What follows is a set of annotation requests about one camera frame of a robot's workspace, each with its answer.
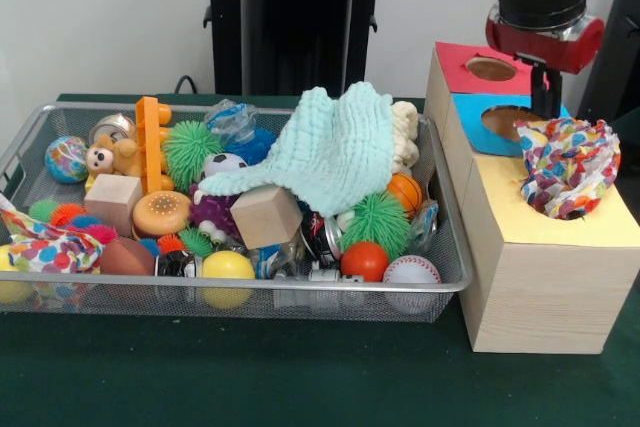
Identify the small white baseball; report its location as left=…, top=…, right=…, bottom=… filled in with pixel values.
left=382, top=255, right=442, bottom=286

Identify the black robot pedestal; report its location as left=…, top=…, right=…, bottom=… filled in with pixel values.
left=192, top=0, right=404, bottom=98

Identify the plain orange ball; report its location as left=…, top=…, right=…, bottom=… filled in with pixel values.
left=340, top=240, right=390, bottom=283

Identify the small orange basketball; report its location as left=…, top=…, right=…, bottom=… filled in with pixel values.
left=387, top=173, right=425, bottom=218

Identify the plain wooden cube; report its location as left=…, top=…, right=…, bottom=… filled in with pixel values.
left=83, top=174, right=145, bottom=238
left=229, top=185, right=304, bottom=251

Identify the silver mesh bin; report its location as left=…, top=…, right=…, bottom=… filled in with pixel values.
left=0, top=101, right=474, bottom=324

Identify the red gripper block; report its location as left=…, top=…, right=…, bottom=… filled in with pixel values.
left=485, top=11, right=606, bottom=121

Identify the wooden box with three holes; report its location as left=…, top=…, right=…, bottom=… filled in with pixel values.
left=424, top=41, right=640, bottom=356

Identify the mint green knitted cloth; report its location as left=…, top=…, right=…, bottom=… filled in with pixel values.
left=199, top=81, right=396, bottom=218

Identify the multicoloured rope toy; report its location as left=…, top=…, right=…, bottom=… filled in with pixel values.
left=0, top=206, right=106, bottom=274
left=514, top=116, right=623, bottom=221

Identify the plain yellow ball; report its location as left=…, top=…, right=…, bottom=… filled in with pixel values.
left=201, top=250, right=256, bottom=281

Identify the black cable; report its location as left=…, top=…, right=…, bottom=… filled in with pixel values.
left=174, top=74, right=212, bottom=95

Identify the dark green side table cloth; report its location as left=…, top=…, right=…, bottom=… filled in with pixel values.
left=607, top=109, right=640, bottom=148

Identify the toy hamburger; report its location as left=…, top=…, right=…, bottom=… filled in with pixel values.
left=132, top=190, right=192, bottom=239

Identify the green spiky rubber ball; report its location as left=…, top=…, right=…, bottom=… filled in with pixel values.
left=339, top=191, right=412, bottom=261

